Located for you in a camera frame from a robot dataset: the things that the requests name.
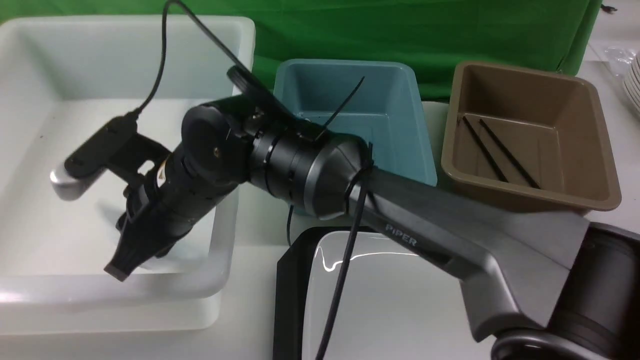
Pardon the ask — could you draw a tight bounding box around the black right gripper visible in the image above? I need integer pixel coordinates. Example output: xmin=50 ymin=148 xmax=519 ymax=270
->
xmin=103 ymin=150 xmax=236 ymax=281

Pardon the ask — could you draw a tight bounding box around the white rectangular rice plate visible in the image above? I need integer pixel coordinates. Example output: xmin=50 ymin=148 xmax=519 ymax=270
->
xmin=324 ymin=231 xmax=494 ymax=360

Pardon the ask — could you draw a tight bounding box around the black chopstick gold band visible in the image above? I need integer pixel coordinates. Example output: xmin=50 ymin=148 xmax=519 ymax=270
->
xmin=462 ymin=116 xmax=508 ymax=183

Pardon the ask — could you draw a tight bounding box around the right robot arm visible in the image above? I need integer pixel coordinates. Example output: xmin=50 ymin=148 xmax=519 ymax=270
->
xmin=103 ymin=65 xmax=639 ymax=360

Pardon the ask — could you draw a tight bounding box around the black serving tray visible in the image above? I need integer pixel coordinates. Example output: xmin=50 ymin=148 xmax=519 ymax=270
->
xmin=272 ymin=227 xmax=350 ymax=360

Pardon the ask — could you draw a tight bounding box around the large white plastic tub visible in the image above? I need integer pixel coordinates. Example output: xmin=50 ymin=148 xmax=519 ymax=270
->
xmin=0 ymin=14 xmax=239 ymax=335

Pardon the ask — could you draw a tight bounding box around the teal plastic bin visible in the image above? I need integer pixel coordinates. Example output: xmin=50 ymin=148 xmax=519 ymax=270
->
xmin=273 ymin=59 xmax=438 ymax=186

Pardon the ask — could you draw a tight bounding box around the green backdrop cloth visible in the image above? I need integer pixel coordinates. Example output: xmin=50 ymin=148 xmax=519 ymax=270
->
xmin=1 ymin=0 xmax=601 ymax=100

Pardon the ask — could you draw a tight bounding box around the brown plastic bin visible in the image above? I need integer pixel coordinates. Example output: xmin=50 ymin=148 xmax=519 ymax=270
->
xmin=440 ymin=61 xmax=622 ymax=215

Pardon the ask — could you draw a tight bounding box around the clear plastic wrap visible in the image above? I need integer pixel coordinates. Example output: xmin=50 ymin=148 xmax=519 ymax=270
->
xmin=603 ymin=46 xmax=637 ymax=77

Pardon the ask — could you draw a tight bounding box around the stack of white plates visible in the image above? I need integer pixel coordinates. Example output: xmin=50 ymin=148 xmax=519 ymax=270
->
xmin=622 ymin=53 xmax=640 ymax=114

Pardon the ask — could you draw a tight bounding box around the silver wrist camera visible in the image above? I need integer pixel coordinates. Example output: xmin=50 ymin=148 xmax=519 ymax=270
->
xmin=49 ymin=111 xmax=170 ymax=202

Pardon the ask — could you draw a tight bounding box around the black cable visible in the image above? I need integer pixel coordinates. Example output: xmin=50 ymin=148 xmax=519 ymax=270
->
xmin=127 ymin=0 xmax=376 ymax=360

